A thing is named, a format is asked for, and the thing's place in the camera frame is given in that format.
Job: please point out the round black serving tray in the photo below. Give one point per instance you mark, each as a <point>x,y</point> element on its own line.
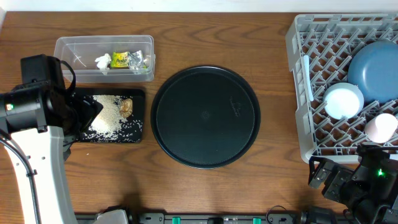
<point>205,116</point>

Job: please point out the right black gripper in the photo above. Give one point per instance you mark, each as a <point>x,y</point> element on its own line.
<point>325,179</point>

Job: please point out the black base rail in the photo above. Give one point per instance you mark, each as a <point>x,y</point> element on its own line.
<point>275,215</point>

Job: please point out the light blue plastic spoon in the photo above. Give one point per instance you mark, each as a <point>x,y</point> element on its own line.
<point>307,76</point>

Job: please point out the black rectangular tray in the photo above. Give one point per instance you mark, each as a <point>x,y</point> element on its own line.
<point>136,94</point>

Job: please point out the clear plastic bin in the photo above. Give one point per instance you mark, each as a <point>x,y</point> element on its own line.
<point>80,53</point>

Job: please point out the scattered rice grains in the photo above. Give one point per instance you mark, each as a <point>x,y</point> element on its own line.
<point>110,126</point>

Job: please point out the grey dishwasher rack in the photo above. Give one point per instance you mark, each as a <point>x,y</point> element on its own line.
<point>331,41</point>

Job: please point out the green yellow wrapper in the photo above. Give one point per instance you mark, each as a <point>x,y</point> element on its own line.
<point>120,60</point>

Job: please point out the dark blue plate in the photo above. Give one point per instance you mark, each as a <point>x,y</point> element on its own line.
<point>374,71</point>

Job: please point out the pink cup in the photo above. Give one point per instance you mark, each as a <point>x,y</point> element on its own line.
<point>381,128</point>

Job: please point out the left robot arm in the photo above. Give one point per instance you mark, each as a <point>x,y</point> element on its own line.
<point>39,123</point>

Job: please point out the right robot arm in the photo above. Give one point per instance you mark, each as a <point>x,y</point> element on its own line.
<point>369,191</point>

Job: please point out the foil wrapper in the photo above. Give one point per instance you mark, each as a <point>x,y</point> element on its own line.
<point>136,61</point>

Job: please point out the brown food scrap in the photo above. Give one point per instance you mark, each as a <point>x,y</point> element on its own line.
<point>126,108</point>

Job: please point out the white tissue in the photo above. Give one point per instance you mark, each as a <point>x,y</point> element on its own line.
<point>102,63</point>

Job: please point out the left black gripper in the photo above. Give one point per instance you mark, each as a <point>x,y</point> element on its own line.
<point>86,112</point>

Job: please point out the white light-blue bowl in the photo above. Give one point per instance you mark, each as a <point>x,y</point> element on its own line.
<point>343,100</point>

